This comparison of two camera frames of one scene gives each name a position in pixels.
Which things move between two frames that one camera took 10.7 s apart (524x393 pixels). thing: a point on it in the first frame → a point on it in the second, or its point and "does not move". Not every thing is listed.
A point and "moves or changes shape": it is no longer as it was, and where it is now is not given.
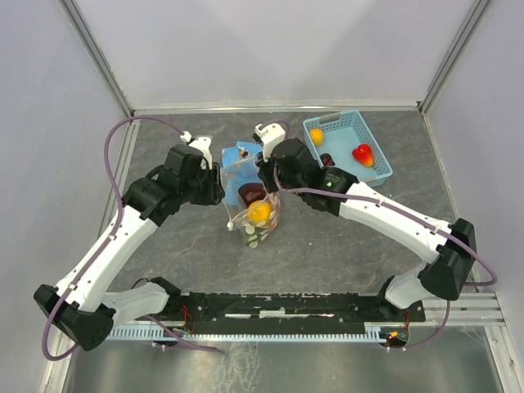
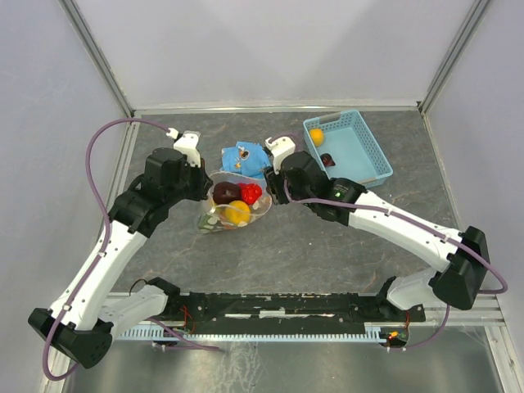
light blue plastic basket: (343, 132) does not move
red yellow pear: (363, 155) → (250, 192)
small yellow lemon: (317, 136) does not move
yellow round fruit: (259, 211) → (237, 212)
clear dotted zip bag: (248, 205) moves or changes shape
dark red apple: (252, 191) → (224, 192)
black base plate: (282, 310) does not move
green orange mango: (251, 236) → (207, 222)
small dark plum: (327, 160) does not move
